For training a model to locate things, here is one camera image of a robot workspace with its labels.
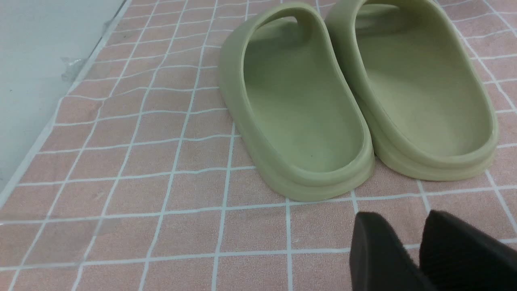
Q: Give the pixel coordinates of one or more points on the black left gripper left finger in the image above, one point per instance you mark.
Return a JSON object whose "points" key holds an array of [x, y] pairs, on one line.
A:
{"points": [[378, 260]]}

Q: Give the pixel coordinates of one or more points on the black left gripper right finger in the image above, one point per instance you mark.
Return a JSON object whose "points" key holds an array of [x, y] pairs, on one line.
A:
{"points": [[456, 256]]}

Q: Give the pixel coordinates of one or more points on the right green slipper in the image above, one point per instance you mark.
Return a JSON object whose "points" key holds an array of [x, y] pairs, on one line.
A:
{"points": [[427, 109]]}

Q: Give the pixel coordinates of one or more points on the green slipper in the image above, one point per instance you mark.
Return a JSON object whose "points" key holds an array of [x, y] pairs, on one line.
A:
{"points": [[299, 120], [427, 109]]}

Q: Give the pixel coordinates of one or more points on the left green slipper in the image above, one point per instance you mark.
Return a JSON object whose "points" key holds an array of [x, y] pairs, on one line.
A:
{"points": [[299, 120]]}

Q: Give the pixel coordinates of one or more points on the pink checkered table cloth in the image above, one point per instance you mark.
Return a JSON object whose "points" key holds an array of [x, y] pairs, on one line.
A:
{"points": [[143, 183]]}

